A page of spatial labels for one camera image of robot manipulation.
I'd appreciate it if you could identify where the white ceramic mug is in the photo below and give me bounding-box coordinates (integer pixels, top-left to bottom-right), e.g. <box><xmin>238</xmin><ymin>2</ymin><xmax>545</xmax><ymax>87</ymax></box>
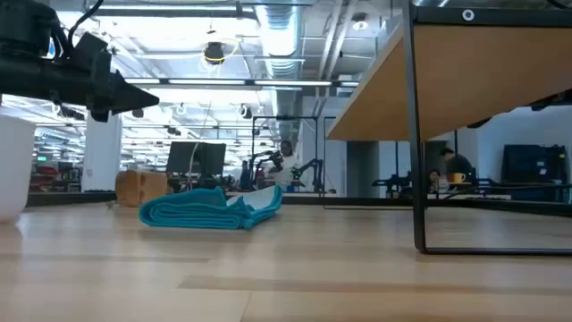
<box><xmin>0</xmin><ymin>114</ymin><xmax>37</xmax><ymax>224</ymax></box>

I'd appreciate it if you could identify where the background black monitor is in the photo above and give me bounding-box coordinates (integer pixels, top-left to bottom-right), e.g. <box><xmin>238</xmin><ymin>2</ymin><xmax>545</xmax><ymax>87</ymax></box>
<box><xmin>165</xmin><ymin>141</ymin><xmax>228</xmax><ymax>176</ymax></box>

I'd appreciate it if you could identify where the wooden cup with handle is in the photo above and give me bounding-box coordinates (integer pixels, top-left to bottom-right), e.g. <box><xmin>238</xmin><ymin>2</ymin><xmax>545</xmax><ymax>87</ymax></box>
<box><xmin>114</xmin><ymin>169</ymin><xmax>171</xmax><ymax>208</ymax></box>

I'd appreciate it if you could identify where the white pillar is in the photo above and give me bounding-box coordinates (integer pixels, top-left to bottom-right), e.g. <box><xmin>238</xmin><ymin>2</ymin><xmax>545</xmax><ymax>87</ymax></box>
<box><xmin>81</xmin><ymin>109</ymin><xmax>122</xmax><ymax>192</ymax></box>

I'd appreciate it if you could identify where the person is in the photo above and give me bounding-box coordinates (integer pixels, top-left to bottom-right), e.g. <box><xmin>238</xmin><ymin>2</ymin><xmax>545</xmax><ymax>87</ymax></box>
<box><xmin>440</xmin><ymin>147</ymin><xmax>477</xmax><ymax>183</ymax></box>
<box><xmin>270</xmin><ymin>140</ymin><xmax>301</xmax><ymax>189</ymax></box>
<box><xmin>427</xmin><ymin>168</ymin><xmax>442</xmax><ymax>194</ymax></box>

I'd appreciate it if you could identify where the silver air duct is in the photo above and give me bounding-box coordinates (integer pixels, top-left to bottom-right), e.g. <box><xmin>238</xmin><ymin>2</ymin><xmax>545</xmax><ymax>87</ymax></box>
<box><xmin>255</xmin><ymin>0</ymin><xmax>305</xmax><ymax>140</ymax></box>

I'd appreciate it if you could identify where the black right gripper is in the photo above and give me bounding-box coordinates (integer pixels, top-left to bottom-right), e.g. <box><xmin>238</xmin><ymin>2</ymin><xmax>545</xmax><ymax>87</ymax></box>
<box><xmin>467</xmin><ymin>89</ymin><xmax>572</xmax><ymax>130</ymax></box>

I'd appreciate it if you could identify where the wooden tray with black ends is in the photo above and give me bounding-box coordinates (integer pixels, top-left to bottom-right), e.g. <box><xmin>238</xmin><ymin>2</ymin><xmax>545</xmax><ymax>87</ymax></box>
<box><xmin>325</xmin><ymin>0</ymin><xmax>572</xmax><ymax>257</ymax></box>

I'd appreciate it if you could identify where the black ceiling camera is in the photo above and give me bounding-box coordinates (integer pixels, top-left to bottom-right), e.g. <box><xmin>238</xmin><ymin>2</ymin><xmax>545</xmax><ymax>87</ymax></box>
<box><xmin>203</xmin><ymin>40</ymin><xmax>226</xmax><ymax>66</ymax></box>

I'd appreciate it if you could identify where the black aluminium table frame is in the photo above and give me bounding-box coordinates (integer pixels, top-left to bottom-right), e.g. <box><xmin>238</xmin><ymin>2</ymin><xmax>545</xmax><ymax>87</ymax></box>
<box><xmin>25</xmin><ymin>191</ymin><xmax>572</xmax><ymax>219</ymax></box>

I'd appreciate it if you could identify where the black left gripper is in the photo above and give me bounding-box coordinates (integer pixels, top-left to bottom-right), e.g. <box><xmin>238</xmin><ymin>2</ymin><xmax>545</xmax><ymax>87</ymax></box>
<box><xmin>0</xmin><ymin>30</ymin><xmax>161</xmax><ymax>123</ymax></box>

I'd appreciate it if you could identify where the background black stand frame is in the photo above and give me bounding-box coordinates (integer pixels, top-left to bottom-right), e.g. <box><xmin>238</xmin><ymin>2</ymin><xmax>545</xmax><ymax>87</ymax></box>
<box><xmin>251</xmin><ymin>114</ymin><xmax>320</xmax><ymax>193</ymax></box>

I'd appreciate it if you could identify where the large black screen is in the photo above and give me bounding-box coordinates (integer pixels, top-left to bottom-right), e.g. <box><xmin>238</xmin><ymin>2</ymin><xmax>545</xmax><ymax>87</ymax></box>
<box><xmin>500</xmin><ymin>143</ymin><xmax>568</xmax><ymax>202</ymax></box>

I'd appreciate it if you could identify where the overhead light bar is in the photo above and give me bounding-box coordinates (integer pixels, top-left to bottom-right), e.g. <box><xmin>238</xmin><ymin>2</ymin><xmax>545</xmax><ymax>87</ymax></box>
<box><xmin>123</xmin><ymin>77</ymin><xmax>361</xmax><ymax>89</ymax></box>

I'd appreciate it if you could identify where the teal folded towel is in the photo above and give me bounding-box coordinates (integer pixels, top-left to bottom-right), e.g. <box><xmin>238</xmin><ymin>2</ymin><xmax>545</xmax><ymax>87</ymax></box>
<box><xmin>138</xmin><ymin>184</ymin><xmax>284</xmax><ymax>231</ymax></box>

